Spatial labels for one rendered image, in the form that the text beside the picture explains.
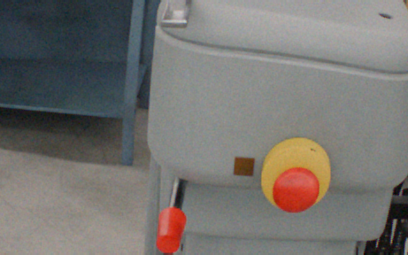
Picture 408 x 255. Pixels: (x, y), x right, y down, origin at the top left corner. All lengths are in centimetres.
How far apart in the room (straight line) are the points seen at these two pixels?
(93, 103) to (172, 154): 408
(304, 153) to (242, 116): 6
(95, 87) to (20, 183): 76
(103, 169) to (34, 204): 54
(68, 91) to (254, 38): 428
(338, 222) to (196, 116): 22
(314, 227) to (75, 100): 403
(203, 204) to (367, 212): 17
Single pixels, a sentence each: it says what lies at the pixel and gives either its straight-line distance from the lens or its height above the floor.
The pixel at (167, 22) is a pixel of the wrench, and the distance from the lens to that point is 82.
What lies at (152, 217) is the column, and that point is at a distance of 168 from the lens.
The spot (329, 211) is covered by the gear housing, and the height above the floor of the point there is 167.
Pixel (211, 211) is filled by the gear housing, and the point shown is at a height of 167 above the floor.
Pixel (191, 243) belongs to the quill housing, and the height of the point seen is 159.
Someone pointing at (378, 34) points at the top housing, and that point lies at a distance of 90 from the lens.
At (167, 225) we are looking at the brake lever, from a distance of 92.
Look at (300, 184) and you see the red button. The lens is 87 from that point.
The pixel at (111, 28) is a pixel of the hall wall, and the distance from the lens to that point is 558.
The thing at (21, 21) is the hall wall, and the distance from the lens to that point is 567.
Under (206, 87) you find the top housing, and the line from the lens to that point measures 90.
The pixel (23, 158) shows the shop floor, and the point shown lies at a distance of 498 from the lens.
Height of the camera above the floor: 215
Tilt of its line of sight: 23 degrees down
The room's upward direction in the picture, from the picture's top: 4 degrees clockwise
